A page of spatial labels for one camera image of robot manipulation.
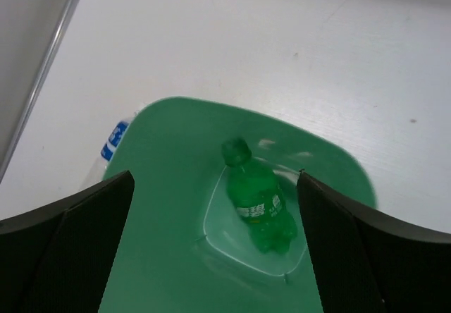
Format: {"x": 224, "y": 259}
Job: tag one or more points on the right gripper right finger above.
{"x": 367, "y": 261}

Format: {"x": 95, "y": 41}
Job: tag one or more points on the green soda bottle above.
{"x": 257, "y": 197}

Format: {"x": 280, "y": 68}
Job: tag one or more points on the blue label plastic bottle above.
{"x": 98, "y": 169}

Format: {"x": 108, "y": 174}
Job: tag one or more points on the green plastic bin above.
{"x": 184, "y": 248}

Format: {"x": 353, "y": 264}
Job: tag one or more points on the aluminium left rail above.
{"x": 31, "y": 31}

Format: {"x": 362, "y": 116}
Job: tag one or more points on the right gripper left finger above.
{"x": 58, "y": 258}

